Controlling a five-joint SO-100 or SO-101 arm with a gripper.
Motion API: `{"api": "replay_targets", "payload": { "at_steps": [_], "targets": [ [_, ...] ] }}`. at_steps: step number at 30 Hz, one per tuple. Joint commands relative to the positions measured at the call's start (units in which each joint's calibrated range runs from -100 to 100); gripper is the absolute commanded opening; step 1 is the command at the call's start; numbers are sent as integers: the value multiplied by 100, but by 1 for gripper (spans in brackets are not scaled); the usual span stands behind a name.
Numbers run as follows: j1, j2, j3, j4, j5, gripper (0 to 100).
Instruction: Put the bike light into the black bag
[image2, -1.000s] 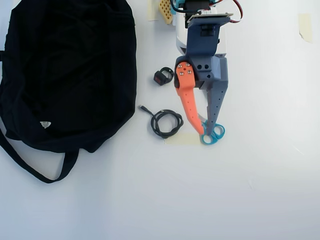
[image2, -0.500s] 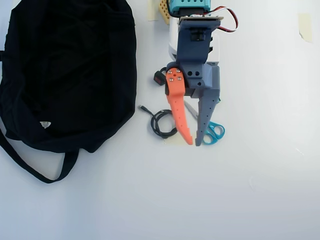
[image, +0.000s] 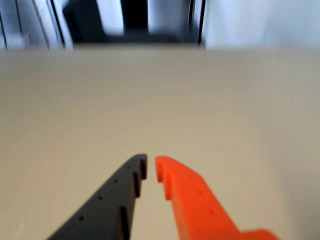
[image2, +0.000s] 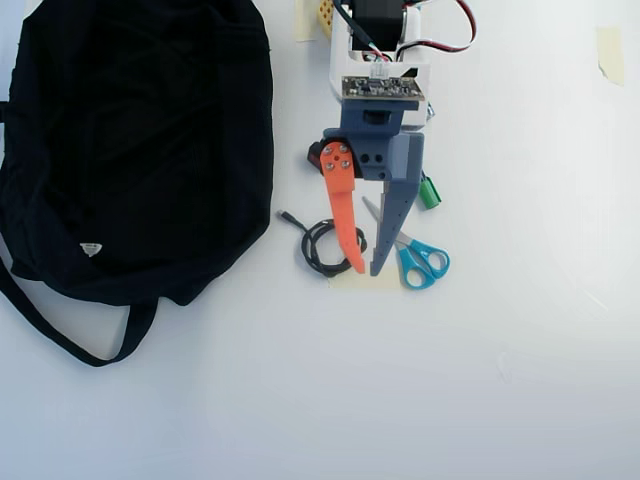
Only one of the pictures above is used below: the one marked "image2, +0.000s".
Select beige masking tape strip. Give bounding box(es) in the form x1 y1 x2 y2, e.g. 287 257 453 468
327 264 406 292
294 0 321 42
594 25 626 86

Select blue-grey gripper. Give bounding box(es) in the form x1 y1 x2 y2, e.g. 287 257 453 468
319 97 427 278

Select black fabric bag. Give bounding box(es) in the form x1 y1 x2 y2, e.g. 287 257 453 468
0 0 275 369

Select blue handled scissors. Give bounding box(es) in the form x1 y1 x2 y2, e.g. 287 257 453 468
361 196 451 291

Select black bike light with strap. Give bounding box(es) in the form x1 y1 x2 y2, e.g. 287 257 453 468
305 141 327 174

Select black marker with green cap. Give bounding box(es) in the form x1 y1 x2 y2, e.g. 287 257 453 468
418 172 444 211

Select thin black camera cable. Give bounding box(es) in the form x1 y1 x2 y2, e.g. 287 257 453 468
335 0 381 51

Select bare camera circuit board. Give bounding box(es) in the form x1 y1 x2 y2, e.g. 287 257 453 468
341 74 427 110

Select coiled black usb cable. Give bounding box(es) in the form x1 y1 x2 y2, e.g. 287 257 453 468
277 209 370 279

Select red white black servo wire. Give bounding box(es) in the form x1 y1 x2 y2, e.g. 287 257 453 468
394 0 479 55

